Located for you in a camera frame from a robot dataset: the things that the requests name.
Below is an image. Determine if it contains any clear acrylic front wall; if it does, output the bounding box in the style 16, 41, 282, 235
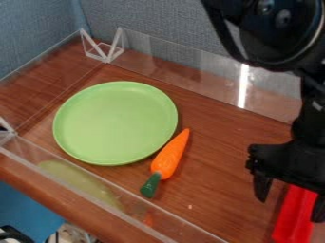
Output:
0, 117, 228, 243

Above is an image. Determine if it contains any red plastic block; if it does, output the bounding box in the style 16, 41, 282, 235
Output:
271, 185, 315, 243

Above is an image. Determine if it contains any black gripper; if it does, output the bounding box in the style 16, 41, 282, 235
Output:
244, 140, 325, 224

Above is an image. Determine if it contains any orange toy carrot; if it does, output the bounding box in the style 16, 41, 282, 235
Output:
139, 128, 190, 198

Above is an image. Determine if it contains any clear acrylic left wall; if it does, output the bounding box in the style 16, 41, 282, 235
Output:
0, 28, 92, 105

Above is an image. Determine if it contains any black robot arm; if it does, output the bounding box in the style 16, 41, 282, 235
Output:
200, 0, 325, 223

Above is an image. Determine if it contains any green plate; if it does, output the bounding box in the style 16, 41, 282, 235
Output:
52, 81, 178, 166

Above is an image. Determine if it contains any clear acrylic wall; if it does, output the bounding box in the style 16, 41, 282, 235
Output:
80, 28, 301, 123
0, 28, 92, 105
0, 117, 228, 243

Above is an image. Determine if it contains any clear acrylic back wall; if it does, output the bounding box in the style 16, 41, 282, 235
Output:
80, 28, 301, 123

